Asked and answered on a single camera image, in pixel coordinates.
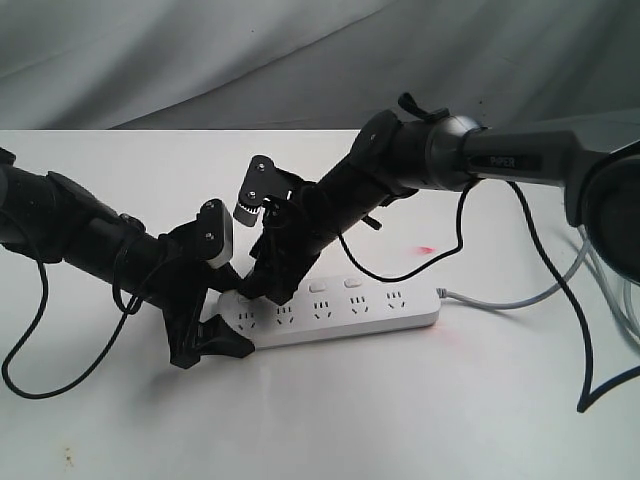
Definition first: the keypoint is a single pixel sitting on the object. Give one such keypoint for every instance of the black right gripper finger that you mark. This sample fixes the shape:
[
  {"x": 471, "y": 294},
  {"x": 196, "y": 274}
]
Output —
[
  {"x": 280, "y": 289},
  {"x": 253, "y": 285}
]

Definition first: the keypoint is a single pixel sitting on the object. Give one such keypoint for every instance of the white five-outlet power strip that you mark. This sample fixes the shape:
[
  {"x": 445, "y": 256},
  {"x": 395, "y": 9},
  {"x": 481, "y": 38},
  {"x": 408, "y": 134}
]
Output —
[{"x": 331, "y": 308}]

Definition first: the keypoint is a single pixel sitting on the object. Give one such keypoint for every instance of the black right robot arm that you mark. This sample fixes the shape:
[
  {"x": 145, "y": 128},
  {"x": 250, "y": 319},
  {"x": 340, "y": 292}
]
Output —
[{"x": 593, "y": 159}]

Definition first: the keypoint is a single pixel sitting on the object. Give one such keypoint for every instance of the grey backdrop cloth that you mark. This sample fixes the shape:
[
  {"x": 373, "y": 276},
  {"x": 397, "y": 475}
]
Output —
[{"x": 310, "y": 64}]

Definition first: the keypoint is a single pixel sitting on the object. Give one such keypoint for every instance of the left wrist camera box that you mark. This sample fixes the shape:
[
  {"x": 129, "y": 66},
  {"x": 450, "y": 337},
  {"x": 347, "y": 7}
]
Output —
[{"x": 214, "y": 234}]

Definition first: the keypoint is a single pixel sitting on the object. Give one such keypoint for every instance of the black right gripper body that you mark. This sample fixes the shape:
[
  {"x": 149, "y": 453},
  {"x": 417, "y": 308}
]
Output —
[{"x": 289, "y": 245}]

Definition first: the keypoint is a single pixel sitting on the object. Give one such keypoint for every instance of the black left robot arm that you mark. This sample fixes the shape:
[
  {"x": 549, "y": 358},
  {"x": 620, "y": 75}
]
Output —
[{"x": 52, "y": 218}]

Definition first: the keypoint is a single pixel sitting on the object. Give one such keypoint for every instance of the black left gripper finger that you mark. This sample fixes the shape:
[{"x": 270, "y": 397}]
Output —
[
  {"x": 216, "y": 337},
  {"x": 224, "y": 279}
]

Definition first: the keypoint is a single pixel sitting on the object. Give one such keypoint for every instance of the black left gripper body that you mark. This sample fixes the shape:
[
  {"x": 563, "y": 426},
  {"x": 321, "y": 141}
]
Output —
[{"x": 179, "y": 288}]

